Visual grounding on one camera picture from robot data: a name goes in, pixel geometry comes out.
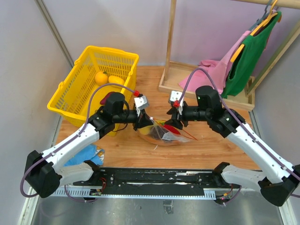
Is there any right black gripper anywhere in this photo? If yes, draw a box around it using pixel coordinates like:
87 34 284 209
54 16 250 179
164 102 210 130

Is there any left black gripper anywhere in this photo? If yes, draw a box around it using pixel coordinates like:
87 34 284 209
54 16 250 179
113 107 154 131

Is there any red chili pepper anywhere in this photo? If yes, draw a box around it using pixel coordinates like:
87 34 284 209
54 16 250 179
163 124 180 135

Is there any yellow banana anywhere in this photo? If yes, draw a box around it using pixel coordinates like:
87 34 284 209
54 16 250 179
138 125 154 135

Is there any dark red grape bunch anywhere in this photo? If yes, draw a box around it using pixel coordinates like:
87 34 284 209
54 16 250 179
149 126 165 140

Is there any clear zip top bag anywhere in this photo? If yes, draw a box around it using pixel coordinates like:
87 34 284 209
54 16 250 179
137 117 197 146

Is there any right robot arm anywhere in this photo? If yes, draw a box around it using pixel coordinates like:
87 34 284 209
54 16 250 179
167 86 300 206

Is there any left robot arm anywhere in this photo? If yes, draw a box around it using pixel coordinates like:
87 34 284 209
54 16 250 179
21 92 151 198

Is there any wooden clothes rack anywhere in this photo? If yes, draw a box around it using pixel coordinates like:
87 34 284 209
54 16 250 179
158 0 300 111

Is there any yellow mango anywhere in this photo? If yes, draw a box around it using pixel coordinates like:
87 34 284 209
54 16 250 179
108 75 125 85

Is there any orange fruit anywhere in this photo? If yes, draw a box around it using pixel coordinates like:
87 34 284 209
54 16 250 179
95 71 108 86

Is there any blue patterned cloth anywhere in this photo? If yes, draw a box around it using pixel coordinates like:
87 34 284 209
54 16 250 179
64 144 105 166

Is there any pink shirt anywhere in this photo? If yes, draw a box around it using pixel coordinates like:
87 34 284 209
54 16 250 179
187 30 250 94

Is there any yellow plastic basket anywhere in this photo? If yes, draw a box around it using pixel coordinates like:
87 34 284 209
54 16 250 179
47 45 139 127

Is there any green shirt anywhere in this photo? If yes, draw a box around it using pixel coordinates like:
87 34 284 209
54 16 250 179
221 11 282 98

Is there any grey hanger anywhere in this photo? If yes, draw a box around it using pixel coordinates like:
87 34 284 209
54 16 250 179
248 0 278 32

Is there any yellow hanger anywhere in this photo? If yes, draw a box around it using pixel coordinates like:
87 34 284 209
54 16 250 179
230 10 278 63

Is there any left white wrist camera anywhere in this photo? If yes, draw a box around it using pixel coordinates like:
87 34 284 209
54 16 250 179
134 95 150 116

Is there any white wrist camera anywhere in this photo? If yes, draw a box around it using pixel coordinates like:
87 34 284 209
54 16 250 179
134 95 150 116
168 90 183 115

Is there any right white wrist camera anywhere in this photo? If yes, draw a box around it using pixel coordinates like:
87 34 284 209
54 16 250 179
168 90 183 115

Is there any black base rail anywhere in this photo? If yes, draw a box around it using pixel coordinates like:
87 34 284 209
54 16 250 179
71 167 239 200

